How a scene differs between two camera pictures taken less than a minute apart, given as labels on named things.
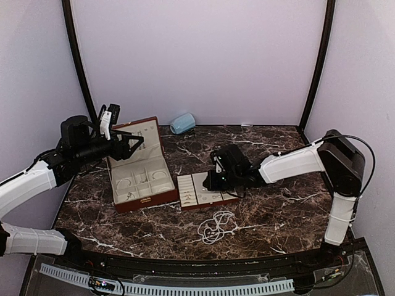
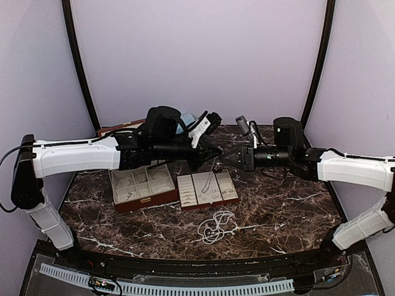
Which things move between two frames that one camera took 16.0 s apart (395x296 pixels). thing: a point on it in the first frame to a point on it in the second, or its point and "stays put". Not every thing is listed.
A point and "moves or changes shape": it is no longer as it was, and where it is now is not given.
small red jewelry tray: [192, 193] stays put
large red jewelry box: [142, 179] stays put
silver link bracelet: [116, 185] moves or changes shape
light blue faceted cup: [183, 124] stays put
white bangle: [166, 187] stays put
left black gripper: [124, 153] to [204, 152]
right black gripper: [212, 184] to [247, 158]
